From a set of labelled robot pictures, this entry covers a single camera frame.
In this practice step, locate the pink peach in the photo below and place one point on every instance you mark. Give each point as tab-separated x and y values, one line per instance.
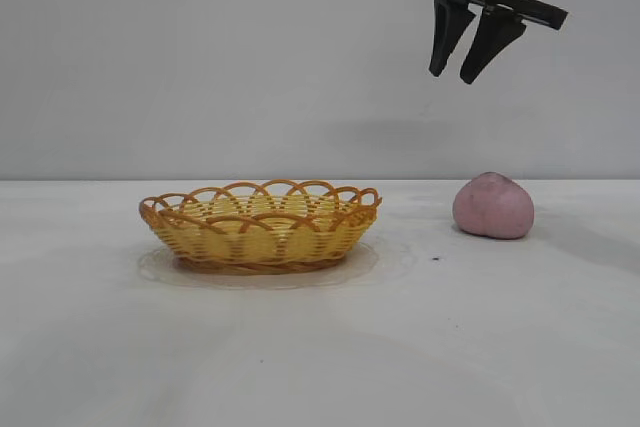
492	207

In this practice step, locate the woven orange yellow basket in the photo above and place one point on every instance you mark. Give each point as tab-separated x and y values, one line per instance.
260	242

